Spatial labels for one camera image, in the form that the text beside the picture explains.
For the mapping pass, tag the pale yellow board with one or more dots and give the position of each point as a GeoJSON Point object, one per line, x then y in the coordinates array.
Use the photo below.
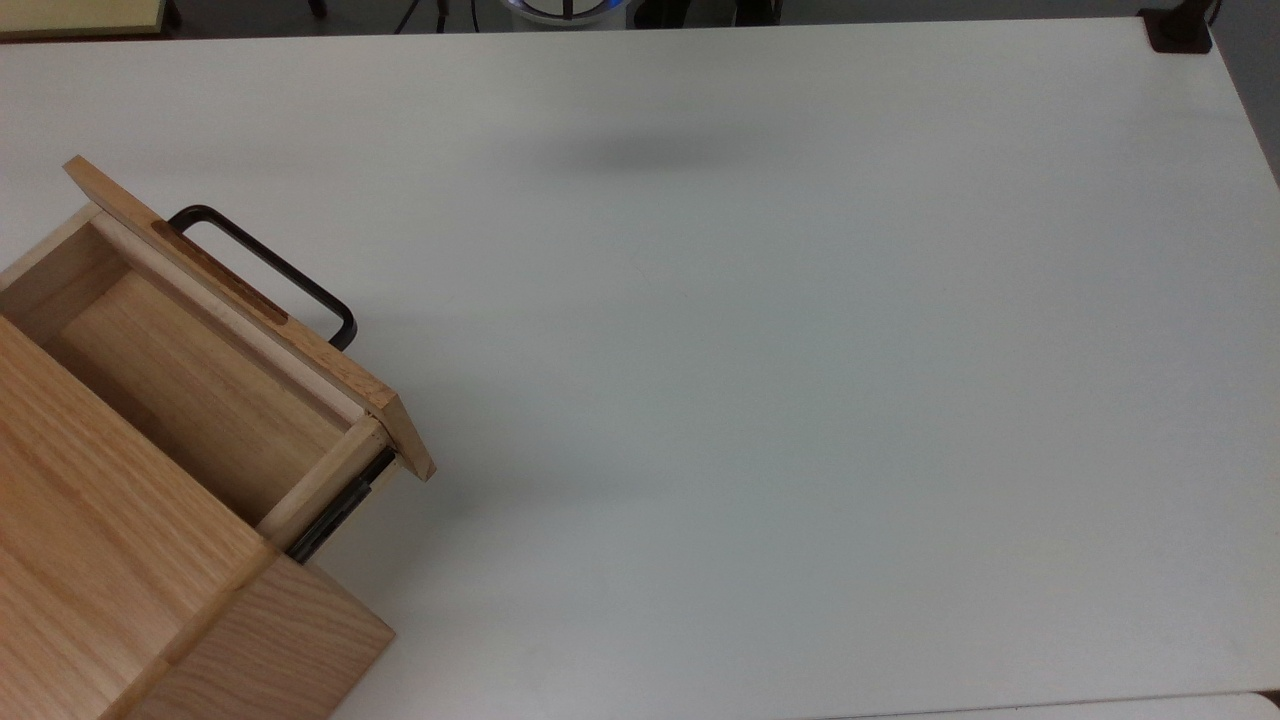
{"type": "Point", "coordinates": [80, 14]}

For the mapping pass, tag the dark brown corner mount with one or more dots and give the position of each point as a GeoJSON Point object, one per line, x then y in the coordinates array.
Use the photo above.
{"type": "Point", "coordinates": [1178, 30]}

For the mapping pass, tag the light wooden drawer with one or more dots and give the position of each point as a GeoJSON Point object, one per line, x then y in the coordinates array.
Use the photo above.
{"type": "Point", "coordinates": [200, 400]}

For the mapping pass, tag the light wooden drawer cabinet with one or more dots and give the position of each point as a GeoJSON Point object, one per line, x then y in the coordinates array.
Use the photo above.
{"type": "Point", "coordinates": [100, 560]}

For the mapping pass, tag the black metal drawer slide rail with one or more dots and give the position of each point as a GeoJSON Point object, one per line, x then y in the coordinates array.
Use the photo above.
{"type": "Point", "coordinates": [335, 515]}

